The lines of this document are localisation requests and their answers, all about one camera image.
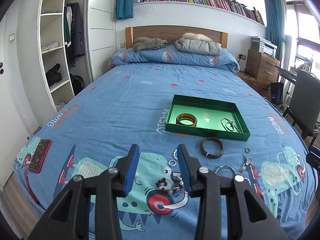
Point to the right teal curtain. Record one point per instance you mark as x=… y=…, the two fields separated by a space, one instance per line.
x=276 y=17

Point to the wooden headboard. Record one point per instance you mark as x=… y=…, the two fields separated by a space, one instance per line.
x=171 y=33

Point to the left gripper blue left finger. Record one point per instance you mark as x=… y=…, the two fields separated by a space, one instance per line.
x=127 y=167

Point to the grey office chair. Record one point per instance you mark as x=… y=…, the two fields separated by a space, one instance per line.
x=304 y=105

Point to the white fluffy pillow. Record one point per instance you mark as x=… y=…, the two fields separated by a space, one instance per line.
x=193 y=36

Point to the white open wardrobe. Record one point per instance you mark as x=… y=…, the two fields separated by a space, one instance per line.
x=58 y=41

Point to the wooden drawer cabinet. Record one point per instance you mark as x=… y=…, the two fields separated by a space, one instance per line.
x=262 y=66

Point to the amber wide bangle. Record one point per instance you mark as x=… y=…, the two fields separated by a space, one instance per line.
x=186 y=119

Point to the dark brown bangle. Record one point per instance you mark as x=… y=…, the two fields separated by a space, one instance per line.
x=212 y=148

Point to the hanging dark clothes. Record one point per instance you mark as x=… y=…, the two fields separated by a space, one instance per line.
x=73 y=27

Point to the grey puffer jacket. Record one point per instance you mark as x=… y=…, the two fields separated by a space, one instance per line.
x=201 y=47

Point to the black folded clothes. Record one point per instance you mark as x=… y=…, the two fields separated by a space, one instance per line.
x=53 y=75

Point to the thin silver bangle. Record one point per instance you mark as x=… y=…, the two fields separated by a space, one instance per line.
x=226 y=167

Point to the green jewelry tray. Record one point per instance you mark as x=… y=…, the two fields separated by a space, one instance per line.
x=215 y=118

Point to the white printer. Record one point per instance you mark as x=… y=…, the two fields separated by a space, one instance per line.
x=263 y=46

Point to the red smartphone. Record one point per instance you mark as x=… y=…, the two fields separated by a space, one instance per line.
x=39 y=155

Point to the dark tote bag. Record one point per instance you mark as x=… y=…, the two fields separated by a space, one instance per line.
x=276 y=89

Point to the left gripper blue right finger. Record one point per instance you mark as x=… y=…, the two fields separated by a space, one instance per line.
x=188 y=167

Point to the glass desk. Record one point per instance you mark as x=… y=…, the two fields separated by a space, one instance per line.
x=287 y=75

